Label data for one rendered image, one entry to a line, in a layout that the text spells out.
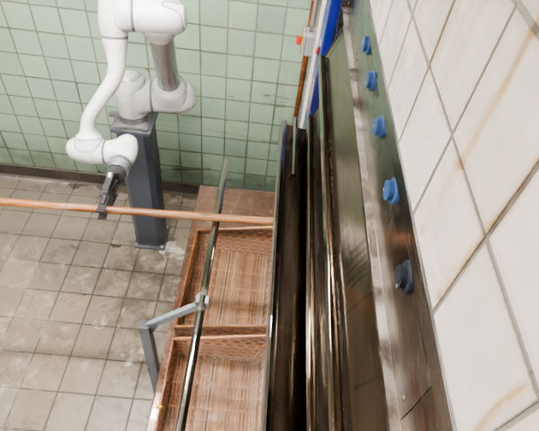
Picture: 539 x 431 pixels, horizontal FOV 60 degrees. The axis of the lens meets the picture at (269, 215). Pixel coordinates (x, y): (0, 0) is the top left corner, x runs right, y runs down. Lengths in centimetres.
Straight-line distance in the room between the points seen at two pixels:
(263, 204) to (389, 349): 201
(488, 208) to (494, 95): 11
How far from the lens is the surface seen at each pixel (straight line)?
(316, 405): 118
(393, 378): 76
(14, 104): 348
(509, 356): 44
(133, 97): 242
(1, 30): 319
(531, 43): 48
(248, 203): 270
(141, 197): 287
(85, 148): 210
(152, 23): 191
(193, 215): 181
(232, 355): 213
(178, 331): 211
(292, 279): 140
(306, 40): 235
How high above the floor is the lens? 256
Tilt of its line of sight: 48 degrees down
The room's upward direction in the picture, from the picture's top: 8 degrees clockwise
